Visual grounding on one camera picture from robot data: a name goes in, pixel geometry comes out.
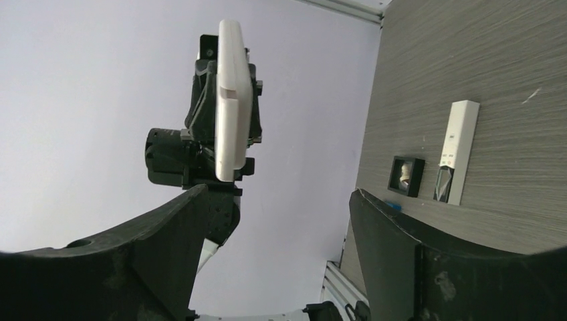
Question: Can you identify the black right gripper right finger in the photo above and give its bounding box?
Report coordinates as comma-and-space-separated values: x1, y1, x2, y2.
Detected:
349, 189, 566, 320

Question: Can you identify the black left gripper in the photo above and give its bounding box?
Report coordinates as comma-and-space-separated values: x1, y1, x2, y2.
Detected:
144, 34, 243, 246

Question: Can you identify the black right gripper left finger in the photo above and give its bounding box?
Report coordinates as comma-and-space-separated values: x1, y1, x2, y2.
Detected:
1, 185, 209, 320

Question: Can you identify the white remote control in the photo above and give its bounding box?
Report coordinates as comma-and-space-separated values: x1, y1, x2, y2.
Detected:
215, 19, 253, 182

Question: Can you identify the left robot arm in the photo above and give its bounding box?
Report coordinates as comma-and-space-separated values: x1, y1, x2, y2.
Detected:
144, 33, 263, 265

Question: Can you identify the blue toy brick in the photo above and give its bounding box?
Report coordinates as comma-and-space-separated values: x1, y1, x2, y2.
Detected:
386, 202, 402, 211

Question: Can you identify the white rectangular box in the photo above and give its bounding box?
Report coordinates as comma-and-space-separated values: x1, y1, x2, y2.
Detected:
433, 100, 480, 206

